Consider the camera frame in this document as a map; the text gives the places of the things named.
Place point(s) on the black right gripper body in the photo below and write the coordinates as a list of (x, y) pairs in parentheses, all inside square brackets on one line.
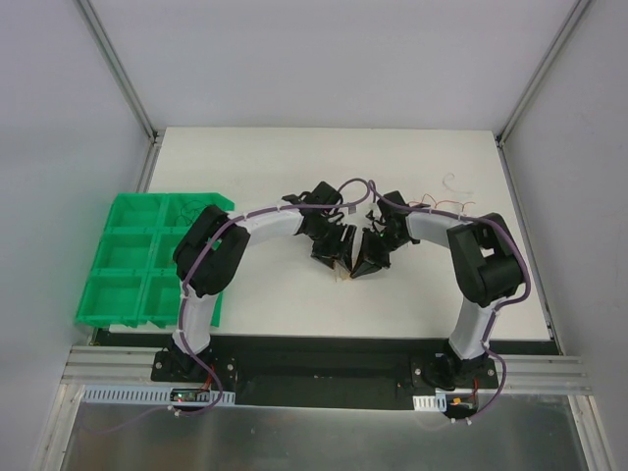
[(374, 240)]

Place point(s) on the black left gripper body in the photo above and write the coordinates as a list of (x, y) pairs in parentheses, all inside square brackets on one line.
[(332, 240)]

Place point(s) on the aluminium frame post left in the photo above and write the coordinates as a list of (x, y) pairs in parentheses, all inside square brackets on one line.
[(105, 46)]

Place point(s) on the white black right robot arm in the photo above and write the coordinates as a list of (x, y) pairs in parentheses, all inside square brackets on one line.
[(487, 264)]

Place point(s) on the green plastic compartment tray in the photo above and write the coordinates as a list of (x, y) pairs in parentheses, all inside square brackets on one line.
[(132, 281)]

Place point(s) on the white slotted cable duct right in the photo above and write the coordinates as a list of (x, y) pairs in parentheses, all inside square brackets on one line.
[(430, 403)]

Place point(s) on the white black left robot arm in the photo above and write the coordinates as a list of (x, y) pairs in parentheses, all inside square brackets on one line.
[(209, 254)]

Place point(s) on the aluminium frame post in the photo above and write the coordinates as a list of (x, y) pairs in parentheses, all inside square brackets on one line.
[(576, 15), (105, 46)]

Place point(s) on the aluminium extrusion rail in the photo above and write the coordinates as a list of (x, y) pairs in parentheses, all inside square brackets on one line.
[(526, 374)]

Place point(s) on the white slotted cable duct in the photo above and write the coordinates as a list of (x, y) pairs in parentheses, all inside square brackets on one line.
[(430, 403), (132, 395)]

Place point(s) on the white slotted cable duct left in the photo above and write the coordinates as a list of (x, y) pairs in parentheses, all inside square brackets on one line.
[(132, 395)]

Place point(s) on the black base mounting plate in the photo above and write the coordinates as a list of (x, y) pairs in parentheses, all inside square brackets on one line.
[(377, 374)]

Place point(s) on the aluminium frame post right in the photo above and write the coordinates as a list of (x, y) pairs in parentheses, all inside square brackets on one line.
[(576, 15)]

